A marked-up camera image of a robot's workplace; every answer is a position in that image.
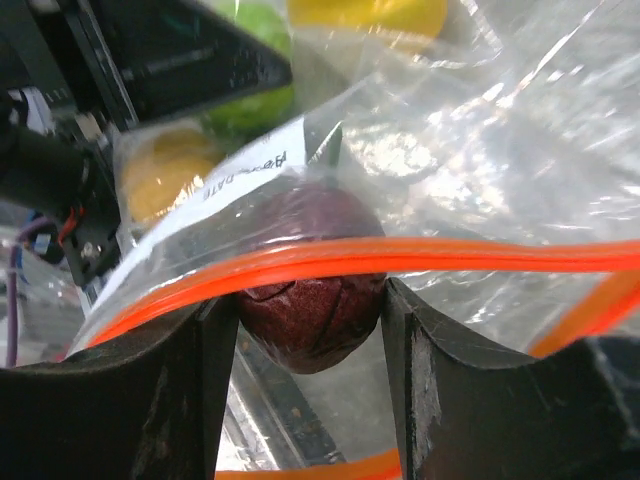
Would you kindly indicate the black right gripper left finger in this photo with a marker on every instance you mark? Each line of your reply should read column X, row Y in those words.
column 148, row 404

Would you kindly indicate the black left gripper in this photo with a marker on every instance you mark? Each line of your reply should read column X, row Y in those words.
column 70, row 186

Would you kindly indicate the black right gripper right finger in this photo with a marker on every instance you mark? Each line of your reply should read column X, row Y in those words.
column 466, row 407

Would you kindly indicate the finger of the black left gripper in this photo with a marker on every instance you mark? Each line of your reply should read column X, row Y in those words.
column 155, row 61

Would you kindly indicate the dark red fake fruit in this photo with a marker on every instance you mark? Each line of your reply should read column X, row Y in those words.
column 310, row 325

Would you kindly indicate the zip bag with fruit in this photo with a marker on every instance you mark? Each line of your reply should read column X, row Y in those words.
column 505, row 175

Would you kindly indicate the orange fake fruit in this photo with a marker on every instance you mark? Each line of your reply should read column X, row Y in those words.
column 165, row 171

